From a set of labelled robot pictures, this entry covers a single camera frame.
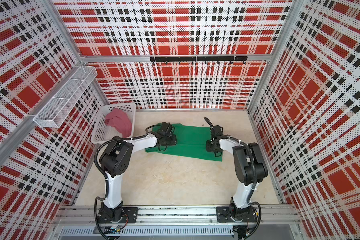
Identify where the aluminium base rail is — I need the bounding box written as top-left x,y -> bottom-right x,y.
53,205 -> 300,226

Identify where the pink tank top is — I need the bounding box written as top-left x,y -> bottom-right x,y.
105,109 -> 132,138

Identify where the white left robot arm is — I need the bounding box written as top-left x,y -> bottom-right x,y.
94,133 -> 177,224

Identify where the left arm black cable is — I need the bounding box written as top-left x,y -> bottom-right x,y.
93,123 -> 169,240

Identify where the white plastic laundry basket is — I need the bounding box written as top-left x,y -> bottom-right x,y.
91,103 -> 136,144

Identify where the black wall hook rail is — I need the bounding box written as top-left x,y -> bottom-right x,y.
150,56 -> 248,64

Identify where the white wire wall shelf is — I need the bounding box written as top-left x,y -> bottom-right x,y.
33,65 -> 97,128

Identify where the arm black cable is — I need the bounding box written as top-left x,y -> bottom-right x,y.
93,123 -> 169,240
203,116 -> 262,240

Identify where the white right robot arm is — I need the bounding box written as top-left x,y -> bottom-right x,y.
206,136 -> 268,223

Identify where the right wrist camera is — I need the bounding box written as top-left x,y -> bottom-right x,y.
211,125 -> 224,139

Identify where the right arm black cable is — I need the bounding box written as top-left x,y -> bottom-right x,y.
203,116 -> 262,240

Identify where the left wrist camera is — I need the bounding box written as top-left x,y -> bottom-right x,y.
157,122 -> 174,137

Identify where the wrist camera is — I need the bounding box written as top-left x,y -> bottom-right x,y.
211,125 -> 224,139
157,122 -> 174,137

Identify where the green tank top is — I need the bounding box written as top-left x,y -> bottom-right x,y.
145,124 -> 223,162

